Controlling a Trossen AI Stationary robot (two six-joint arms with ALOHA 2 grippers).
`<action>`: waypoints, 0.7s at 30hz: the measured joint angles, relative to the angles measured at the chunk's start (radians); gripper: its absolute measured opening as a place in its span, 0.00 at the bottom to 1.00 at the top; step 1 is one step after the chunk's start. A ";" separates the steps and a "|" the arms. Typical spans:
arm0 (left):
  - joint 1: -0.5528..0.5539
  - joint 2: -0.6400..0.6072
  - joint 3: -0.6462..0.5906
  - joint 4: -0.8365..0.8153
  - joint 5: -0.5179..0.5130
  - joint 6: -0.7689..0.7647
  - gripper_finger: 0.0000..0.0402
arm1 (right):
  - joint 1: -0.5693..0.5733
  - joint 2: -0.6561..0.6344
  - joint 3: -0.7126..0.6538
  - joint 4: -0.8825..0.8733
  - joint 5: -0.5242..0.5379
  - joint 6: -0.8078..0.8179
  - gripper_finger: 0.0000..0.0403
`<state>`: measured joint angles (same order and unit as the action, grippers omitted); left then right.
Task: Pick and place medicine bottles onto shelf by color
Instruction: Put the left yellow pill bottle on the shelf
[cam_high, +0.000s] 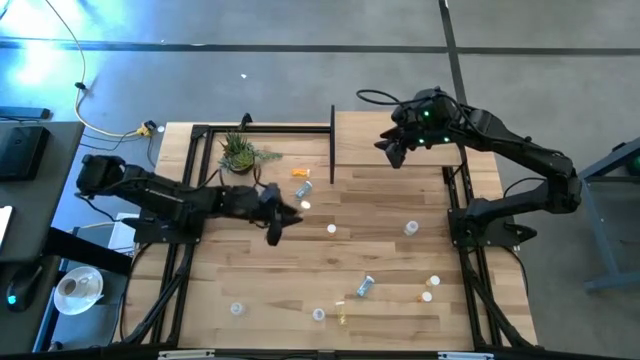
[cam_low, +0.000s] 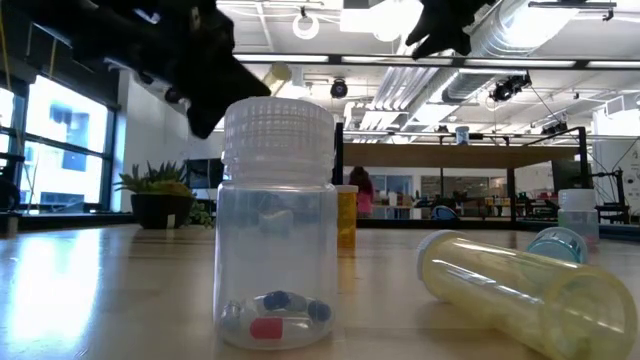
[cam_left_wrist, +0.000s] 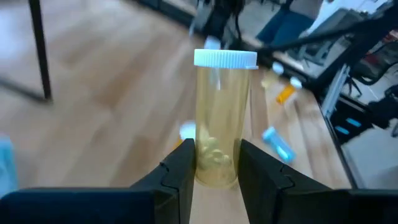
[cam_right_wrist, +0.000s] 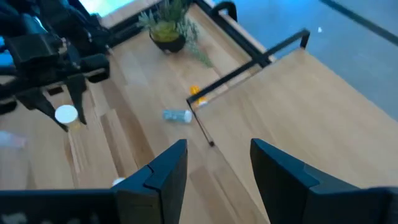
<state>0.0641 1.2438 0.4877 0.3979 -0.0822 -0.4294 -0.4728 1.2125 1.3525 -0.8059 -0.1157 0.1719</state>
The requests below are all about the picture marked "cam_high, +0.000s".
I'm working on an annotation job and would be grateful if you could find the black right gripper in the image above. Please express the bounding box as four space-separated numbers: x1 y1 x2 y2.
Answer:
374 102 441 170

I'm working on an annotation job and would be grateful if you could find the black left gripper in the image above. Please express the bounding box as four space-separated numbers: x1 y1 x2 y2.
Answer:
219 184 305 246

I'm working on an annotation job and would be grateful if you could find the wooden shelf board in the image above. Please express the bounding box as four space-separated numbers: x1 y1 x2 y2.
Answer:
333 110 464 167

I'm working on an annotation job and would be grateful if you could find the potted succulent plant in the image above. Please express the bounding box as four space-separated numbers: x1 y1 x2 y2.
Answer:
218 130 284 176

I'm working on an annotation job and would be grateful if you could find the dark grey desk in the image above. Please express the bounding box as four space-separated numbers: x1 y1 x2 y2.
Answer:
0 119 134 351

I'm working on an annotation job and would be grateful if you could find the black computer mouse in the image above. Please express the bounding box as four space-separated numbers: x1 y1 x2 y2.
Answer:
4 262 44 314

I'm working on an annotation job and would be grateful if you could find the black computer box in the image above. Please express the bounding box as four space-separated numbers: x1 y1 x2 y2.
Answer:
0 124 51 182

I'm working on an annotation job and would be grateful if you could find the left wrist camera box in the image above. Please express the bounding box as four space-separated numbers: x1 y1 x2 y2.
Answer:
258 181 282 205

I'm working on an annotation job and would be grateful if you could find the black metal shelf frame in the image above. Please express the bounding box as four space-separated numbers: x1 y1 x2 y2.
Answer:
329 104 336 185

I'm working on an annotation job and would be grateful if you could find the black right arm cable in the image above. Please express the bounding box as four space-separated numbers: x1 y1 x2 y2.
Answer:
355 88 426 107

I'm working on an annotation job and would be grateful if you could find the black aluminium table frame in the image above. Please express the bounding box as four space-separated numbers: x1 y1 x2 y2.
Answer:
117 122 539 351

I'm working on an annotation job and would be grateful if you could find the grey metal cart frame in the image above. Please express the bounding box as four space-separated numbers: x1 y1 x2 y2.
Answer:
579 134 640 294

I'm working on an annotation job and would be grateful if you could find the yellow floor cable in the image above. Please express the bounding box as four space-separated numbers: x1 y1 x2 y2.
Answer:
44 0 151 139

